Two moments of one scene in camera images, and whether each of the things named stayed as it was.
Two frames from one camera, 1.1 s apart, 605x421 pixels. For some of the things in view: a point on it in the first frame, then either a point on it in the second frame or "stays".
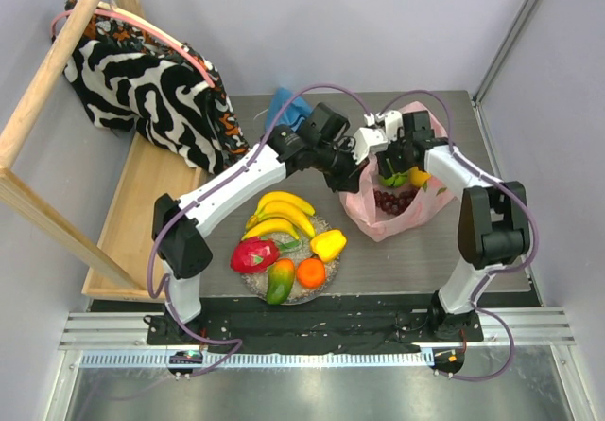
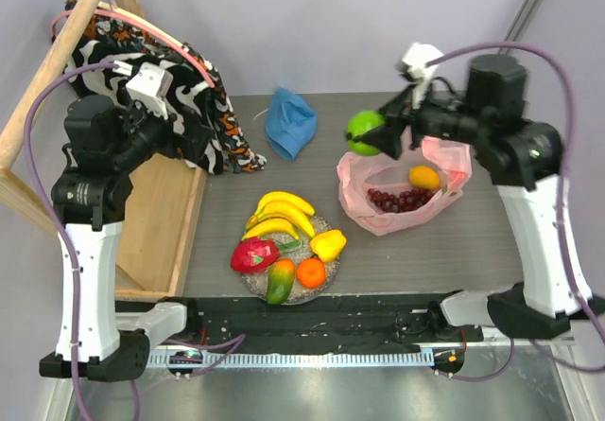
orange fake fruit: [311, 272] stays
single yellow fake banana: [270, 226] stays
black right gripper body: [392, 165] → [402, 118]
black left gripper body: [337, 164] → [149, 132]
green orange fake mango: [280, 280] stays
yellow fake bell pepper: [328, 244] stays
